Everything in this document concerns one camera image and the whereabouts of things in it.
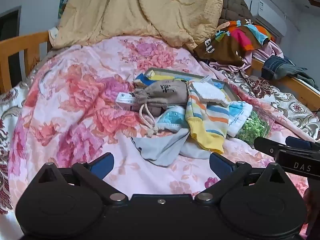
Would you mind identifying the brown colourful striped sweater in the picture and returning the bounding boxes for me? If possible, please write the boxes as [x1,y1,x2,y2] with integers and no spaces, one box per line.
[194,20,275,65]

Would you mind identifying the blue jeans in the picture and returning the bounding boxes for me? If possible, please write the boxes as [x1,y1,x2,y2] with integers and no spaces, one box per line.
[261,55,315,88]

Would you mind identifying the burlap drawstring pouch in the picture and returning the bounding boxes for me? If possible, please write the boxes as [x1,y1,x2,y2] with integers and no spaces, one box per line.
[131,79,188,138]

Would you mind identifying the blue white wipes packet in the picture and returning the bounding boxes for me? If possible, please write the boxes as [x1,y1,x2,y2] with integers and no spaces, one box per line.
[156,105,190,133]

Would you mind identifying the dark door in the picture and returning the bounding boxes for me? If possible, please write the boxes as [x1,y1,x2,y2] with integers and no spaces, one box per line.
[0,6,22,42]

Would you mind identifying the striped sock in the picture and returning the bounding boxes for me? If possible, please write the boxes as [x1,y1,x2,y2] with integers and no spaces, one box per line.
[185,81,230,154]

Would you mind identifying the brown quilted jacket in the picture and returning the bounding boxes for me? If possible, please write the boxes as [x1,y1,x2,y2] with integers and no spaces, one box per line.
[217,0,255,28]

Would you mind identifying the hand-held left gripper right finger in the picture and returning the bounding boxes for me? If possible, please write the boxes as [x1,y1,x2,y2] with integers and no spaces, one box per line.
[194,152,292,205]

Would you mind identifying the yellow quilt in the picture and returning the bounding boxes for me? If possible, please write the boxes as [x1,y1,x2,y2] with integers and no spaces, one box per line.
[49,0,227,52]

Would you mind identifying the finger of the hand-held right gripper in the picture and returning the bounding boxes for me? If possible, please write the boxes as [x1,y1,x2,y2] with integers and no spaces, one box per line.
[286,136,320,152]
[254,137,288,158]

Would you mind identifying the white fluffy cloth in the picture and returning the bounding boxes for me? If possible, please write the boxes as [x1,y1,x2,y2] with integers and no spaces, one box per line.
[191,81,229,108]

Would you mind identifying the white air conditioner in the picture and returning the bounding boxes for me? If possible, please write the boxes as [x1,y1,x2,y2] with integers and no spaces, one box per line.
[250,0,287,37]

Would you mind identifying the small white box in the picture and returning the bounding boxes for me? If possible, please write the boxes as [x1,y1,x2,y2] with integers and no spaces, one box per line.
[115,92,137,110]

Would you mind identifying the person's right forearm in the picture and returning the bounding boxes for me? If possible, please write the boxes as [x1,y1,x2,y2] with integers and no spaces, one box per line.
[303,180,320,240]

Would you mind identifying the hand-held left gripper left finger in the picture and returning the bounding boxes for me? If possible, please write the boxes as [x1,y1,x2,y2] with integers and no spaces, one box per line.
[31,152,128,205]

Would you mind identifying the pink floral bedsheet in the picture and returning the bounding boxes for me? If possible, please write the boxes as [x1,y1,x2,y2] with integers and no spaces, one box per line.
[7,36,310,233]

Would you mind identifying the wooden bed frame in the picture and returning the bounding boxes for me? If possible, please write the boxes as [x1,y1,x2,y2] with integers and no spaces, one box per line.
[0,31,320,105]

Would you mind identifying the grey tray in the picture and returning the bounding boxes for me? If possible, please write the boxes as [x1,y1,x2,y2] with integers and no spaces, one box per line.
[144,67,240,102]

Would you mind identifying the grey face mask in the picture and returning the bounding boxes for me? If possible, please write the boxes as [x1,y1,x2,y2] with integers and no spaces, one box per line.
[131,127,213,167]

